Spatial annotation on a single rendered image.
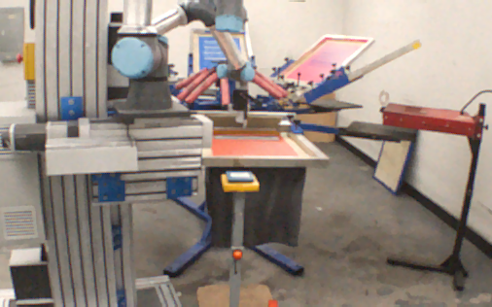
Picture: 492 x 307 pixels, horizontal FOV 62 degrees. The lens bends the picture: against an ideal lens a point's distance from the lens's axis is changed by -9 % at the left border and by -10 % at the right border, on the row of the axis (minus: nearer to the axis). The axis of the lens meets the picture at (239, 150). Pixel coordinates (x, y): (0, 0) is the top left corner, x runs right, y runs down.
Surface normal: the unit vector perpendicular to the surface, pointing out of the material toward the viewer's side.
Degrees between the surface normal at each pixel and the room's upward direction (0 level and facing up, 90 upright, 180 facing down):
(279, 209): 91
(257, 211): 92
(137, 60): 98
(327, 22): 90
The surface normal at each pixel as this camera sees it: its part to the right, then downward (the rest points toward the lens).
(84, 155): 0.35, 0.25
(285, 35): 0.12, 0.25
